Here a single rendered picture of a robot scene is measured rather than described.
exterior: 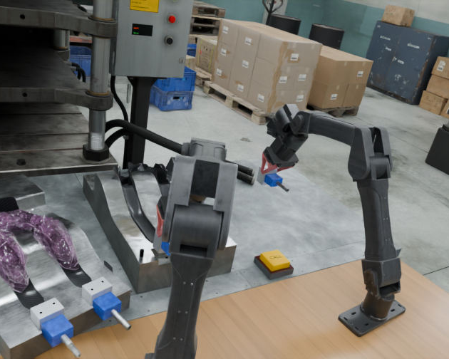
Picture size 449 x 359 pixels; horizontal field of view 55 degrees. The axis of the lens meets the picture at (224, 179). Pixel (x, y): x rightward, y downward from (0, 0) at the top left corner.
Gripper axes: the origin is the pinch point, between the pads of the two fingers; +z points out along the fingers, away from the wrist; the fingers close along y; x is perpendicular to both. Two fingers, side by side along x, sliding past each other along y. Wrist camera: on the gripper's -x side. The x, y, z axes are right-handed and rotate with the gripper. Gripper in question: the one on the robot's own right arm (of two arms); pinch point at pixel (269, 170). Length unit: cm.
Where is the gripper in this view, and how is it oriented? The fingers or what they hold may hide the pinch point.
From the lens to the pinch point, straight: 143.6
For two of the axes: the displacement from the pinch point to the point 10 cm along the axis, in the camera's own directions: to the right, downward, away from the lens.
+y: -8.4, 1.0, -5.3
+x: 3.7, 8.2, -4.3
